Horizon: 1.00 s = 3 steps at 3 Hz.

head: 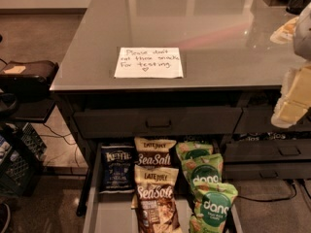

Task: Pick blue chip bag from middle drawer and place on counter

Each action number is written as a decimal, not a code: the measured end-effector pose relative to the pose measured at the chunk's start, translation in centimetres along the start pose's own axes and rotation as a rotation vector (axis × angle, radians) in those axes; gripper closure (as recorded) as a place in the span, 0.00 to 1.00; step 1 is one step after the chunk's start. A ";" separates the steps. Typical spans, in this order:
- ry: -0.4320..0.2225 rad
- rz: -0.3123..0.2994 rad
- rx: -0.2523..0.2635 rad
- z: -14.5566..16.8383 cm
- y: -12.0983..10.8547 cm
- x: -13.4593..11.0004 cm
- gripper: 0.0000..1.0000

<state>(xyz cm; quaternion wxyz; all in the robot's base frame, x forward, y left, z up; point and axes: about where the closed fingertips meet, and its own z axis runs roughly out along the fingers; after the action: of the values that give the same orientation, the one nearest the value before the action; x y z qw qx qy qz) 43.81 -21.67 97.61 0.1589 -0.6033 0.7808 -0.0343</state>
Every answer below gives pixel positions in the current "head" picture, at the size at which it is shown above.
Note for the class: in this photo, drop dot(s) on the late july seasalt bag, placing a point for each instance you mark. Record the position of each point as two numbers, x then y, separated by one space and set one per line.
153 153
156 205

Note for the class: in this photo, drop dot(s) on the white handwritten paper note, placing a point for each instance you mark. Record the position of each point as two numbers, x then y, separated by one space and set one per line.
154 63

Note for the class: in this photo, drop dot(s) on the closed dark top drawer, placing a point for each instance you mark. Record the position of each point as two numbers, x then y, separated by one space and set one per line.
157 121

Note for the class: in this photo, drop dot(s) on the blue Kettle chip bag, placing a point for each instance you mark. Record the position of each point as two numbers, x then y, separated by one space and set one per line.
118 168

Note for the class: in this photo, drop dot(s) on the rear Late July SeaSalt bag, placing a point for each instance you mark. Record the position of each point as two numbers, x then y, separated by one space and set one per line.
153 153

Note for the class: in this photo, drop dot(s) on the black chair with armrest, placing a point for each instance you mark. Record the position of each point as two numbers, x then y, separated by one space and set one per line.
25 90

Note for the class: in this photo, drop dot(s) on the right dark drawer stack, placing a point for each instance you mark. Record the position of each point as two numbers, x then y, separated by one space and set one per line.
258 150

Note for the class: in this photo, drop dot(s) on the rear green Dang bag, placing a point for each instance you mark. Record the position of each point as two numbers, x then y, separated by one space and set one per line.
191 150

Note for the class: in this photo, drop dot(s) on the front green Dang bag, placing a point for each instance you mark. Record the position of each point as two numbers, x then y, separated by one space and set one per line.
212 202

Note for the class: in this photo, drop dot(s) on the green dang bag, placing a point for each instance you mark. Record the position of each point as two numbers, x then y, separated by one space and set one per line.
212 202
205 168
191 150

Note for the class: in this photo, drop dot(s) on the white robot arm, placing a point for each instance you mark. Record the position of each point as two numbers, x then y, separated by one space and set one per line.
298 32

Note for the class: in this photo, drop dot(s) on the black plastic crate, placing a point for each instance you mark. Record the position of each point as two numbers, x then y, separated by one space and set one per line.
22 151

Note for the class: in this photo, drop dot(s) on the open grey middle drawer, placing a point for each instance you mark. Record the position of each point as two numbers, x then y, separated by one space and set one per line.
112 213

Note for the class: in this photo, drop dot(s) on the grey cabinet counter unit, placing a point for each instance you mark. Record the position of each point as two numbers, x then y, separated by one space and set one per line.
227 56

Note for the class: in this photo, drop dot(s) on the middle green Dang bag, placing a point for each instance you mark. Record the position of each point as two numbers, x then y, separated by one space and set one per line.
205 168

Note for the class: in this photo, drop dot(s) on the front Late July SeaSalt bag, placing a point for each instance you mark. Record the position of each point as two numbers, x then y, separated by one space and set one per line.
156 205

